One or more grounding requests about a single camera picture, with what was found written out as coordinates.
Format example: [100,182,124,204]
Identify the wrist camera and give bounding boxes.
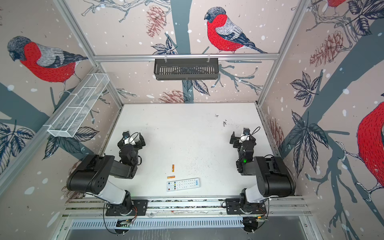
[240,128,251,142]
[123,131,131,145]

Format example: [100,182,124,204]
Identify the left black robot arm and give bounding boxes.
[67,132,146,205]

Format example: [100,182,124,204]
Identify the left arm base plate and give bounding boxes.
[105,200,149,217]

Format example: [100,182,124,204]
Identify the white remote control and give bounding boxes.
[166,178,201,192]

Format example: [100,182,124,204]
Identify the aluminium front rail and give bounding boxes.
[61,197,313,219]

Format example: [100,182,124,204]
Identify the aluminium top crossbar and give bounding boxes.
[94,53,280,63]

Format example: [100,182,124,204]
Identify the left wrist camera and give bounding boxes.
[123,131,131,145]

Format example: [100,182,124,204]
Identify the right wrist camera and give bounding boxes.
[240,128,251,142]

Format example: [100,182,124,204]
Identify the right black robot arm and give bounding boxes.
[230,128,296,206]

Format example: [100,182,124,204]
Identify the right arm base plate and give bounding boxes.
[222,199,267,216]

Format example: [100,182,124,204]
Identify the black wall basket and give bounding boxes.
[154,58,219,81]

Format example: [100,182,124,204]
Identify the white wire mesh basket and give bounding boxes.
[48,73,110,138]

